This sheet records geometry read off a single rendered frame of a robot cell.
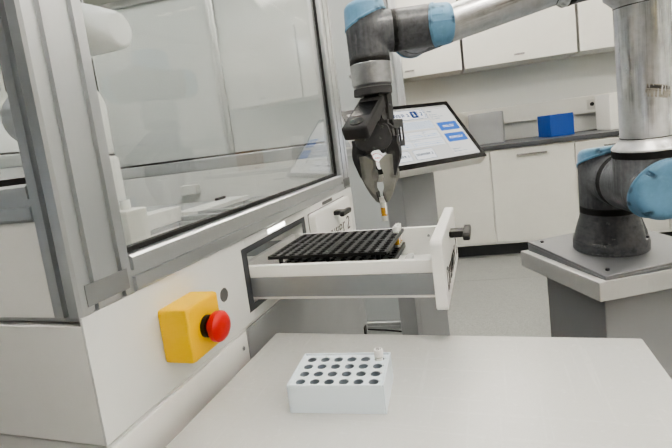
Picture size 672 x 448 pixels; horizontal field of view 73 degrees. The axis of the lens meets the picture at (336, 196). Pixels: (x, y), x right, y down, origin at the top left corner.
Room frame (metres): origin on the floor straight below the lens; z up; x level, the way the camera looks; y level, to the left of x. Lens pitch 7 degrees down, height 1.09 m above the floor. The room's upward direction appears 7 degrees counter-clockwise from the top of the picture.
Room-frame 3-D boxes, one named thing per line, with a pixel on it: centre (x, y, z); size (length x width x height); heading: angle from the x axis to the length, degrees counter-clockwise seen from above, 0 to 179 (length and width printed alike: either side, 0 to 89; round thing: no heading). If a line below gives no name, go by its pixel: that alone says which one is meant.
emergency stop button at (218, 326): (0.57, 0.18, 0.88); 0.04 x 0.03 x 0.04; 161
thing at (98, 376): (1.09, 0.56, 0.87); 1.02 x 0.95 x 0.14; 161
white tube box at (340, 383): (0.56, 0.02, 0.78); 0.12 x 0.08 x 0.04; 77
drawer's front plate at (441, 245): (0.79, -0.18, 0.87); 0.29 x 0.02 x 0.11; 161
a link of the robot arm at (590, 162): (0.98, -0.60, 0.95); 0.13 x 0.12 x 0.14; 177
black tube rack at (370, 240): (0.86, 0.00, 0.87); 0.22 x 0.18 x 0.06; 71
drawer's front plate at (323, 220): (1.20, 0.02, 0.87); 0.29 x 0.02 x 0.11; 161
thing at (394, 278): (0.86, 0.01, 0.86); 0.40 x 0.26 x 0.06; 71
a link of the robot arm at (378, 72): (0.86, -0.09, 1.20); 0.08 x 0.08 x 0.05
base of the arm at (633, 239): (0.99, -0.60, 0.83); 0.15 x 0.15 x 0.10
